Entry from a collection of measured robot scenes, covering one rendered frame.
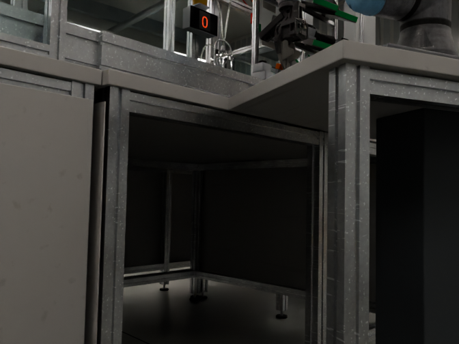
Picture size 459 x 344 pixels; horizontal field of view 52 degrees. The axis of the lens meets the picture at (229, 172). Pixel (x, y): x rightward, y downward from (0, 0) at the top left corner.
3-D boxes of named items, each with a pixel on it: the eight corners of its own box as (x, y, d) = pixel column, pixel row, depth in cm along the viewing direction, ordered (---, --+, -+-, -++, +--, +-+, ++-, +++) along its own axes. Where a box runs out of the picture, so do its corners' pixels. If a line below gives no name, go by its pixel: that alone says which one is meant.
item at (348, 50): (687, 112, 102) (686, 99, 102) (343, 58, 68) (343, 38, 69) (436, 144, 167) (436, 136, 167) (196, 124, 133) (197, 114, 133)
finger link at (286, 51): (291, 65, 148) (291, 36, 149) (276, 68, 152) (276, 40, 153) (296, 67, 150) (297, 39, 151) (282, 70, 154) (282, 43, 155)
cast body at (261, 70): (273, 81, 160) (273, 61, 160) (265, 78, 156) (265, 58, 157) (255, 84, 165) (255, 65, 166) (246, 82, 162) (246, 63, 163)
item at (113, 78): (424, 152, 195) (424, 145, 195) (108, 84, 87) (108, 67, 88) (198, 164, 293) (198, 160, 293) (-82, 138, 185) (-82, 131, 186)
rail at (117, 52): (333, 130, 159) (334, 98, 160) (100, 78, 95) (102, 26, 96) (320, 132, 163) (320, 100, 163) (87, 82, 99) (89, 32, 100)
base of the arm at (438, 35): (473, 62, 109) (474, 20, 109) (421, 54, 104) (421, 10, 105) (426, 76, 123) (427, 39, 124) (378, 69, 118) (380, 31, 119)
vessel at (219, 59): (239, 107, 260) (240, 40, 262) (221, 103, 250) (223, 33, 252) (221, 110, 269) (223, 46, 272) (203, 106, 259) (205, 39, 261)
